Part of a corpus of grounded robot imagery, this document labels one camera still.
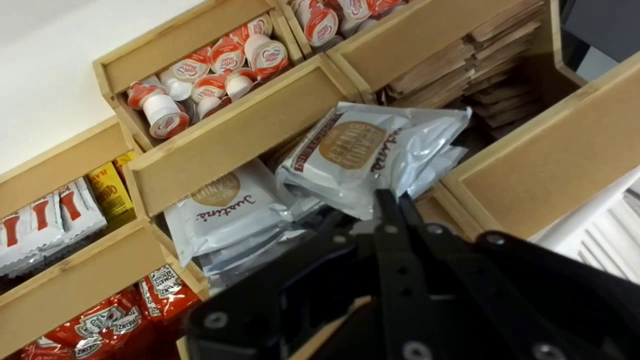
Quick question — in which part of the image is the bamboo sachet rack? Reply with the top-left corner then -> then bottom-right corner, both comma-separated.
0,0 -> 640,360

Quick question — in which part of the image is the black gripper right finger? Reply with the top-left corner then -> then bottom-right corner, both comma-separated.
377,190 -> 640,360

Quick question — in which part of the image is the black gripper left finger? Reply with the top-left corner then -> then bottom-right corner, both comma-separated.
185,209 -> 366,360

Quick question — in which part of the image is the white sachet with round logo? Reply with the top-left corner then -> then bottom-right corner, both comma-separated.
276,102 -> 472,220

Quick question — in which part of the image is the white sachet in rack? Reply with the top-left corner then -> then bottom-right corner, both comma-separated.
163,158 -> 297,266

